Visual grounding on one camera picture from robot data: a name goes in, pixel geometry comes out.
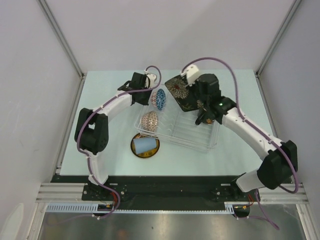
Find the aluminium frame rail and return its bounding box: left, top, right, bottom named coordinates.
left=36, top=182, right=309, bottom=204

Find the red lacquer cup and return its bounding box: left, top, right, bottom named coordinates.
left=195, top=114, right=215, bottom=126

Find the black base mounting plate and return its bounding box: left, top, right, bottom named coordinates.
left=81, top=175, right=255, bottom=209

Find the white slotted cable duct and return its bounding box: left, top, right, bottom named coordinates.
left=45, top=203, right=234, bottom=215

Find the blue patterned bowl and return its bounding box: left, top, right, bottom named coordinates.
left=150, top=88, right=167, bottom=111

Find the black floral square plate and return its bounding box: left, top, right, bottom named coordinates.
left=164, top=75, right=204, bottom=112

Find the brown patterned bowl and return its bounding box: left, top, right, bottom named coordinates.
left=140, top=110, right=159, bottom=133

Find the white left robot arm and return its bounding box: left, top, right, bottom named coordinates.
left=74, top=71, right=157, bottom=200

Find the light blue plastic cup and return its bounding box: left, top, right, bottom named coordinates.
left=133, top=137, right=157, bottom=154

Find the yellow round saucer plate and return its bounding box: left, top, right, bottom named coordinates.
left=130, top=133, right=160, bottom=159

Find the white wire dish rack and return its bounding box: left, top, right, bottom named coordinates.
left=134, top=84, right=220, bottom=152

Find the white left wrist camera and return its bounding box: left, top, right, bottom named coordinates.
left=144, top=71, right=157, bottom=89

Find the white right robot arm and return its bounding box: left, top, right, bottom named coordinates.
left=191, top=73, right=299, bottom=201

